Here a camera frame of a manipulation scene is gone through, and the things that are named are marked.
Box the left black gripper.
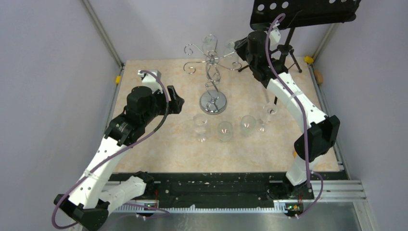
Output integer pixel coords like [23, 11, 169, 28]
[141, 85, 184, 125]

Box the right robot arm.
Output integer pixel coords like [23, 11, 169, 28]
[234, 31, 340, 198]

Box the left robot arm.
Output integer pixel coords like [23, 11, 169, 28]
[51, 85, 185, 231]

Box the chrome wine glass rack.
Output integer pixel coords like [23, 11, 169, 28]
[183, 41, 242, 115]

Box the yellow clip left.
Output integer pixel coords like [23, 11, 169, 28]
[115, 76, 121, 85]

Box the black music stand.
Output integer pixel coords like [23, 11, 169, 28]
[246, 0, 360, 87]

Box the yellow corner clip right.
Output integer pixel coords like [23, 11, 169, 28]
[304, 56, 314, 64]

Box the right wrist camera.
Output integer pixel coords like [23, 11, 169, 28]
[269, 22, 281, 50]

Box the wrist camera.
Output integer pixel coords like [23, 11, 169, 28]
[269, 22, 281, 50]
[138, 70, 162, 92]

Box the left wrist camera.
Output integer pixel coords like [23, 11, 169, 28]
[138, 70, 162, 92]

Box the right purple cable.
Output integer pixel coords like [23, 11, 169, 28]
[265, 13, 324, 218]

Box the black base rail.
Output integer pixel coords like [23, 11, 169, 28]
[108, 170, 347, 210]

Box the brown block on rail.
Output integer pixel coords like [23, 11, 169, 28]
[314, 70, 324, 85]

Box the aluminium frame post right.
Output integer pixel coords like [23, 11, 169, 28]
[312, 23, 339, 61]

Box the aluminium frame post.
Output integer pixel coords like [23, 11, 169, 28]
[312, 23, 339, 61]
[80, 0, 124, 68]

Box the white cable duct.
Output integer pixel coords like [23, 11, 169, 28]
[114, 203, 300, 214]

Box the aluminium frame post left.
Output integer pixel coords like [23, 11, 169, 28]
[80, 0, 124, 68]

